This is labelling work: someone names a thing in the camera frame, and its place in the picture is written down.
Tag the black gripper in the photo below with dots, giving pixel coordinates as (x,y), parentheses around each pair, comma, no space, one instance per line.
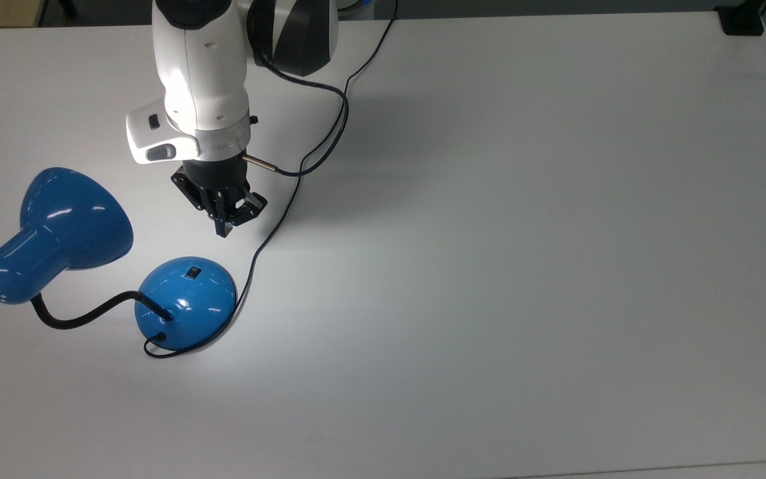
(213,176)

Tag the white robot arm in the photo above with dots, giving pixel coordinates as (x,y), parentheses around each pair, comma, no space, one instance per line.
(203,66)

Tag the blue gooseneck desk lamp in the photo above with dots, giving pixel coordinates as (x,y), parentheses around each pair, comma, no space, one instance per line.
(190,299)

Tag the black stand clamp base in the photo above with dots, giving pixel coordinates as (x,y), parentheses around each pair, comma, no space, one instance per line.
(741,18)

